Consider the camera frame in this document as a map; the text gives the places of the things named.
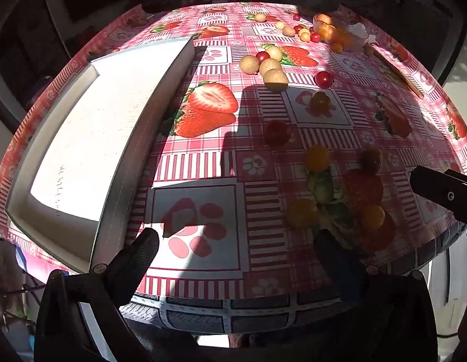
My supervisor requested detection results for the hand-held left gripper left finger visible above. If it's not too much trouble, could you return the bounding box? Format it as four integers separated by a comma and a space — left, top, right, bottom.
34, 228, 159, 362

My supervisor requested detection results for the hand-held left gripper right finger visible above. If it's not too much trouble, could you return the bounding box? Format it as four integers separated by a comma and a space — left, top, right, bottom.
314, 229, 439, 362

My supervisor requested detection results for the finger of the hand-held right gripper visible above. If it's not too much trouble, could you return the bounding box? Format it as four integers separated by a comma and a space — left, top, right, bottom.
410, 165, 467, 222
444, 168, 467, 189

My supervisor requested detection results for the white cardboard box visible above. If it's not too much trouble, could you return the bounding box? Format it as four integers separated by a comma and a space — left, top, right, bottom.
5, 37, 196, 274

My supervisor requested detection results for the clear plastic bag of fruits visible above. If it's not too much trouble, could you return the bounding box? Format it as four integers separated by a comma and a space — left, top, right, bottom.
312, 12, 377, 52

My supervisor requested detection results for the strawberry print pink tablecloth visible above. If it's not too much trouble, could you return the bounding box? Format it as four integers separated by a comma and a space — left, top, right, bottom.
0, 2, 467, 336

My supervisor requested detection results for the dark fruit in shadow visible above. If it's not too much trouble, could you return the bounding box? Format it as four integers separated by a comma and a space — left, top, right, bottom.
240, 55, 260, 73

